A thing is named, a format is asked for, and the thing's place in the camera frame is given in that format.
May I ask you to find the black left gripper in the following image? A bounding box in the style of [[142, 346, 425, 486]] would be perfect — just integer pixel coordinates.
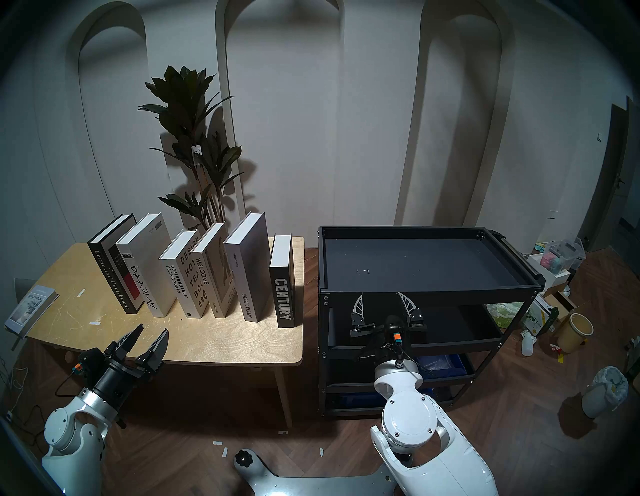
[[90, 324, 170, 402]]

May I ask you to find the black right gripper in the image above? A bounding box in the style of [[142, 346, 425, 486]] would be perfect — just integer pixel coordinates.
[[348, 292, 428, 362]]

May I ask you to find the white Design Hotels yearbook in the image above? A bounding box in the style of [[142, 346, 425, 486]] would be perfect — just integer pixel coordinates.
[[159, 229, 210, 319]]

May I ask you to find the black Century book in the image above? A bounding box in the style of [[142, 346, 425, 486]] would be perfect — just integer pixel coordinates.
[[269, 233, 297, 329]]

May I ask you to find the black metal shelf cart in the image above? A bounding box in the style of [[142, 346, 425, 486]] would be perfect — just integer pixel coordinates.
[[318, 226, 547, 418]]

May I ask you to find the blue plastic bin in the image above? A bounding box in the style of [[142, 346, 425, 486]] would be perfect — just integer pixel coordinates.
[[415, 354, 468, 378]]

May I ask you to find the light wooden table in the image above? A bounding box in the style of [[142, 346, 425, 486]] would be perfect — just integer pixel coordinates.
[[22, 236, 306, 428]]

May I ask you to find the black Crime and Punishment book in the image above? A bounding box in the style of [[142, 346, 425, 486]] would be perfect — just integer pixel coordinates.
[[87, 214, 146, 315]]

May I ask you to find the white Arietta book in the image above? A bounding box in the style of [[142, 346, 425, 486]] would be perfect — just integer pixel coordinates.
[[115, 213, 177, 318]]

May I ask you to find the white Welcome book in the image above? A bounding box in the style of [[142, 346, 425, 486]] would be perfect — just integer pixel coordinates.
[[191, 221, 238, 319]]

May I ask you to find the green plastic bag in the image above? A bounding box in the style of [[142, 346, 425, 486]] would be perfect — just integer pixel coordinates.
[[486, 302, 525, 328]]

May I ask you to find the thin grey cover book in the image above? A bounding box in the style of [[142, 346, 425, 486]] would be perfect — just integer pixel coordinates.
[[4, 285, 60, 338]]

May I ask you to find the grey Special Issue book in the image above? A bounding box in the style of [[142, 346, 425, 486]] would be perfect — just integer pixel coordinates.
[[223, 212, 273, 323]]

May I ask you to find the white green printed carton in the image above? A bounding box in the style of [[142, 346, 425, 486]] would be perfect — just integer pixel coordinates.
[[525, 295, 560, 336]]

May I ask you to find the white square box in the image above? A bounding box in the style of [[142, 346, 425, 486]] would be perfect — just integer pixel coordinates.
[[527, 252, 571, 291]]

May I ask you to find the brown cardboard box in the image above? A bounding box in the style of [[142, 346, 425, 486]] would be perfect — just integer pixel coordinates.
[[542, 290, 576, 321]]

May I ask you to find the clear plastic storage box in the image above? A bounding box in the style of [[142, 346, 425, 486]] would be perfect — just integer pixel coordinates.
[[542, 239, 587, 275]]

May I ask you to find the yellow paper bucket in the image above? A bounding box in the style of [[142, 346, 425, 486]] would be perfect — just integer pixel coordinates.
[[556, 313, 595, 354]]

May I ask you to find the white bagged trash bin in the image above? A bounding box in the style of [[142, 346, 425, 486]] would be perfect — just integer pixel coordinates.
[[581, 366, 630, 419]]

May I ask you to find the dark green potted plant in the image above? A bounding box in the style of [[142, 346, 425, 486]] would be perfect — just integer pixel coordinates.
[[137, 65, 246, 233]]

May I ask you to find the dark room door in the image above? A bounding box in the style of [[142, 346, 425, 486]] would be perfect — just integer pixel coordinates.
[[580, 97, 640, 253]]

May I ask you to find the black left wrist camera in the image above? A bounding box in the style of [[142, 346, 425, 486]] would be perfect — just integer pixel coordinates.
[[71, 348, 104, 382]]

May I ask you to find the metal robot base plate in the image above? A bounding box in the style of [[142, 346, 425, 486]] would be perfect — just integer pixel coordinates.
[[234, 450, 401, 496]]

